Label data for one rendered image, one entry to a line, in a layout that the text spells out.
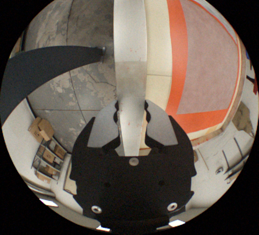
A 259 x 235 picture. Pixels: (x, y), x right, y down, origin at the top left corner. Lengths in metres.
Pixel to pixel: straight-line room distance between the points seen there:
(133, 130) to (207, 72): 0.21
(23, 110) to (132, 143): 3.60
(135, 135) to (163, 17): 0.22
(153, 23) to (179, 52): 0.07
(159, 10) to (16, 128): 3.68
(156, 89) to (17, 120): 3.62
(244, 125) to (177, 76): 2.18
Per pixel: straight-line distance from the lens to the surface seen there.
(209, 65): 0.22
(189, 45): 0.18
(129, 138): 0.17
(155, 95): 0.16
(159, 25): 0.16
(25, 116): 3.66
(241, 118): 2.27
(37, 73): 0.41
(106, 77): 1.18
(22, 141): 3.74
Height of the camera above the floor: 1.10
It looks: 57 degrees down
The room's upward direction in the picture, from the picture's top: 180 degrees clockwise
